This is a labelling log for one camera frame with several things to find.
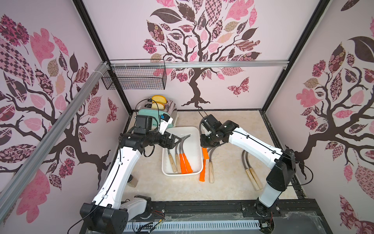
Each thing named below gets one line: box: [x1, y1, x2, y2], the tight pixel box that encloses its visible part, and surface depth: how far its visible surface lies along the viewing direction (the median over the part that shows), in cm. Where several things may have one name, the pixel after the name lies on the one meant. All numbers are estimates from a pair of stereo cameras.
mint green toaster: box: [136, 99, 178, 128], surface depth 98 cm
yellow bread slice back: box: [151, 95, 168, 105], surface depth 102 cm
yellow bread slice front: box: [151, 102, 166, 110], surface depth 100 cm
